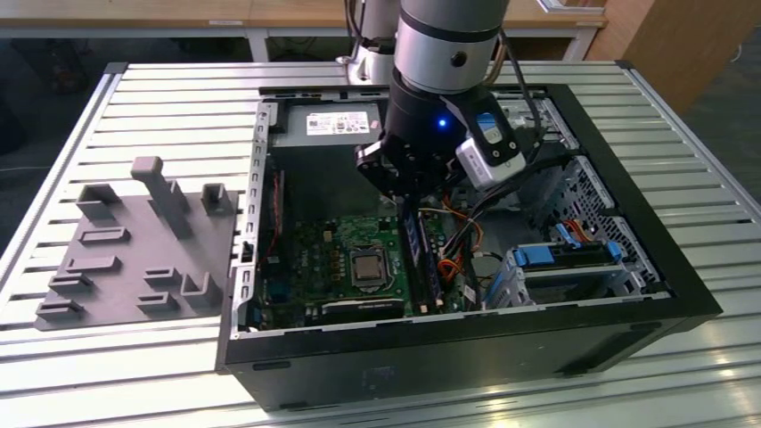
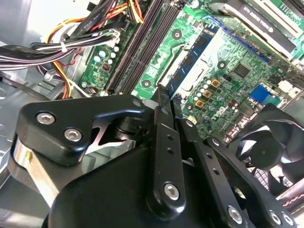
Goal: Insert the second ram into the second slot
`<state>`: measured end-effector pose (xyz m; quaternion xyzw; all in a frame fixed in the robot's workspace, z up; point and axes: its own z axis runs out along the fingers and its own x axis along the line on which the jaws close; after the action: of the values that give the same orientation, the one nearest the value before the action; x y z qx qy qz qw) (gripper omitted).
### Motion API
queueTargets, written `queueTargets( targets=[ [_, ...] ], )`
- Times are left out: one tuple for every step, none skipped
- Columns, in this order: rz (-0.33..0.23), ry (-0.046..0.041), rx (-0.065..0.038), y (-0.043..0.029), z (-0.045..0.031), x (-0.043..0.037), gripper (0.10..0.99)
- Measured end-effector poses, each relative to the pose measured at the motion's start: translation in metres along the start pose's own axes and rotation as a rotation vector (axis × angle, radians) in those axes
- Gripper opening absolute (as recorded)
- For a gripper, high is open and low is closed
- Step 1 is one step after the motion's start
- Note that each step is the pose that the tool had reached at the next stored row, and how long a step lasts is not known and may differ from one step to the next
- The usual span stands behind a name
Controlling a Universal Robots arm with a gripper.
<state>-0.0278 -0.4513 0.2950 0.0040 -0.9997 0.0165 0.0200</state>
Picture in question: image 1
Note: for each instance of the silver CPU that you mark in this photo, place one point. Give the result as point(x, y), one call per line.
point(368, 269)

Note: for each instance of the metal drive cage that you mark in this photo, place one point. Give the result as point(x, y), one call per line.
point(553, 129)

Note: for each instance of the grey parts rack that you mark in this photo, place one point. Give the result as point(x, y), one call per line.
point(136, 267)

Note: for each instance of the brown wooden cabinet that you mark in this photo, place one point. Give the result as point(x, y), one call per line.
point(683, 44)

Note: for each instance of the green motherboard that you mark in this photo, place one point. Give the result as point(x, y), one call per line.
point(321, 249)

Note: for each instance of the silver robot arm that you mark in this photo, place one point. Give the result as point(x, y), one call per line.
point(445, 44)

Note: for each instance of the black open PC case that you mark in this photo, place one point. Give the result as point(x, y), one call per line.
point(452, 365)

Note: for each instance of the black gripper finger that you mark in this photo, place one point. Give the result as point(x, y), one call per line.
point(374, 162)
point(446, 176)

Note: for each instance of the dark RAM stick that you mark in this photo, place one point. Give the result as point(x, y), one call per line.
point(433, 276)

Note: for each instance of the black graphics card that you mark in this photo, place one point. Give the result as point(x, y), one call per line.
point(362, 308)

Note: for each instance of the blue disk carrier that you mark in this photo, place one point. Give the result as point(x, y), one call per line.
point(537, 256)

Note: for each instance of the metal disk bay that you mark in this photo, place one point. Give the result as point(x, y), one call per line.
point(582, 281)

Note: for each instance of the grey power supply unit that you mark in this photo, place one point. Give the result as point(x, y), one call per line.
point(324, 178)

